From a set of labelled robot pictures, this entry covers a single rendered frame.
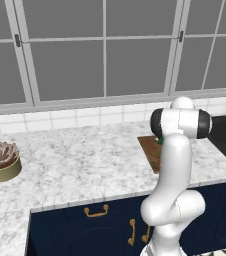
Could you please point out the green sponge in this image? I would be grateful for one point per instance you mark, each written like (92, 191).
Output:
(160, 140)

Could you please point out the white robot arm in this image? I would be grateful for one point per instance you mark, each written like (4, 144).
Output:
(173, 186)

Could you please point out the navy drawer front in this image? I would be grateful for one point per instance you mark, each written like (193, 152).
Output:
(85, 211)

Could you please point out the grey framed window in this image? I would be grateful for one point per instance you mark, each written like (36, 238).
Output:
(95, 50)

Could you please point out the navy cupboard door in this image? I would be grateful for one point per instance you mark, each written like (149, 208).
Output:
(81, 240)
(215, 216)

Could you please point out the wooden cutting board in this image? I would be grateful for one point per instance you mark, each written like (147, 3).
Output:
(151, 151)

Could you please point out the succulent in olive pot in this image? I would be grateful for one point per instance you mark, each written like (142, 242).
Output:
(1, 160)

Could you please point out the black window latch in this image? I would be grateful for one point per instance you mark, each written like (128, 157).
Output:
(17, 40)
(180, 36)

